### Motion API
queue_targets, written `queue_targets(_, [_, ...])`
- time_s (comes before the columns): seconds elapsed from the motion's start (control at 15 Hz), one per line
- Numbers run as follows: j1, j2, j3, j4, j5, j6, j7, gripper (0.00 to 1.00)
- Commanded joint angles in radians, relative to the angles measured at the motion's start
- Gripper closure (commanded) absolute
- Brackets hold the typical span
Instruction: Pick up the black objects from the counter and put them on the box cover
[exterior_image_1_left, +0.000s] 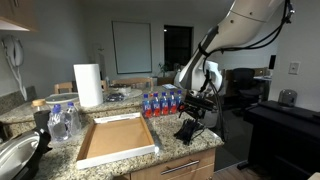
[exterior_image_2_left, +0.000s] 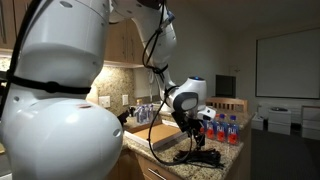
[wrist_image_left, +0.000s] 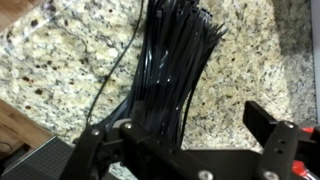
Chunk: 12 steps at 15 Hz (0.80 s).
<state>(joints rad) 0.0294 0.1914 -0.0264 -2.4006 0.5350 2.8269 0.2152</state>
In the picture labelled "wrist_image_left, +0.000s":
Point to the large black zip tie bundle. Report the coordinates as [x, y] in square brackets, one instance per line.
[173, 66]

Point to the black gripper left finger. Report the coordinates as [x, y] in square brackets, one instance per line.
[88, 146]

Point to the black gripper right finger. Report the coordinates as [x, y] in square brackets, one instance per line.
[280, 150]

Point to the dark grey textured platform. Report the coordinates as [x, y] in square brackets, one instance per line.
[36, 163]

